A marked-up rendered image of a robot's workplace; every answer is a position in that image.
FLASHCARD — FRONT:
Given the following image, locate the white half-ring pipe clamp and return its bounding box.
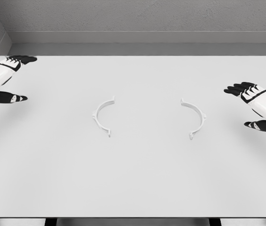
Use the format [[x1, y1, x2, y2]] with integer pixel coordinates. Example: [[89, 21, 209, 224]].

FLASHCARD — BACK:
[[180, 98, 208, 141], [91, 95, 116, 138]]

